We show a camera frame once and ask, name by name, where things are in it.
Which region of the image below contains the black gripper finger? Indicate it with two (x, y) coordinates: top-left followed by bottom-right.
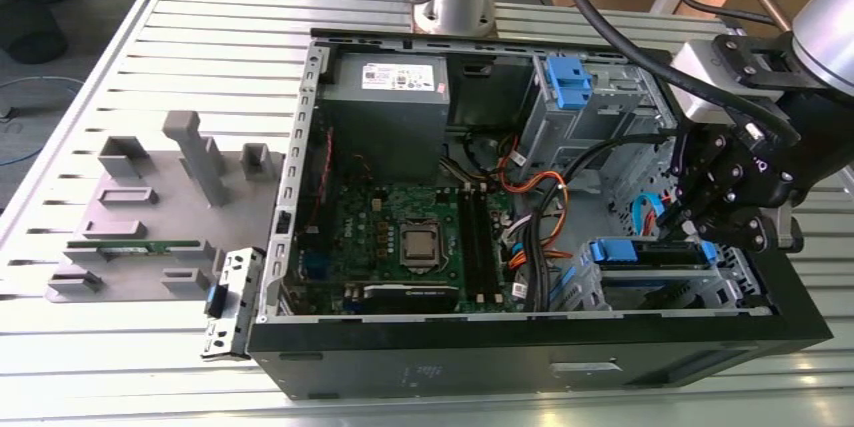
(697, 204), (776, 251)
(660, 126), (746, 238)

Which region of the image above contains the blue data wire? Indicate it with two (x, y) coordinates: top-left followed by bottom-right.
(630, 190), (670, 238)

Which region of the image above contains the hard disk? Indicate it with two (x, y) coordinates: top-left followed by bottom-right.
(559, 239), (722, 306)

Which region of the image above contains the metal disk bay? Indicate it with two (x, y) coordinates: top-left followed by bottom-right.
(559, 236), (762, 312)

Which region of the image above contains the metal drive cage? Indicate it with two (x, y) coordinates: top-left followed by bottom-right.
(519, 54), (682, 188)

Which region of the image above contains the blue drive latch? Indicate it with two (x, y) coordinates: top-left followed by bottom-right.
(543, 55), (595, 111)

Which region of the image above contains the black RAM slot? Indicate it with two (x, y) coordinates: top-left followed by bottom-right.
(477, 185), (503, 304)
(459, 185), (483, 306)

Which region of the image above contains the CPU socket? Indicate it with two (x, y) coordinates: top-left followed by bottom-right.
(397, 216), (447, 276)

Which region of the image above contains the silver CPU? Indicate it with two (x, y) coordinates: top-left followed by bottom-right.
(401, 230), (442, 259)

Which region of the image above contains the black PC case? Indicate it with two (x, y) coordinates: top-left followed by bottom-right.
(243, 26), (836, 402)

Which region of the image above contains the grey power supply unit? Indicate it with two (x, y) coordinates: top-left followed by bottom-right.
(318, 49), (450, 186)

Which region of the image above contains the black graphics card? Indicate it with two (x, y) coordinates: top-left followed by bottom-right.
(359, 282), (462, 316)

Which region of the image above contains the green motherboard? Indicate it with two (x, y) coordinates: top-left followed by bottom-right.
(286, 181), (529, 316)

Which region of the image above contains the grey parts rack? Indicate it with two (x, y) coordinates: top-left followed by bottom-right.
(44, 109), (286, 304)

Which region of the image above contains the green RAM stick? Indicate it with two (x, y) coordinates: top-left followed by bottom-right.
(66, 239), (202, 254)

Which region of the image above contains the black bin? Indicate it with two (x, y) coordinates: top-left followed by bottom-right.
(0, 0), (72, 66)

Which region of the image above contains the small grey wrist camera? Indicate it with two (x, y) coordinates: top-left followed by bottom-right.
(766, 204), (806, 253)

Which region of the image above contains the orange wire bundle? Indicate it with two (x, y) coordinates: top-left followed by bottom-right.
(499, 171), (575, 273)

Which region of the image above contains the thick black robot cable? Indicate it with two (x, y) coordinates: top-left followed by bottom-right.
(566, 0), (802, 148)

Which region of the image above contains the black cable bundle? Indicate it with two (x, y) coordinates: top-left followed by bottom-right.
(523, 134), (673, 311)

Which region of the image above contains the red black fan wire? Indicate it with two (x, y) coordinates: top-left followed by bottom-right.
(311, 126), (335, 236)

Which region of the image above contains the metal expansion slot bracket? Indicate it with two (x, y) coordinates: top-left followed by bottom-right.
(199, 246), (269, 361)

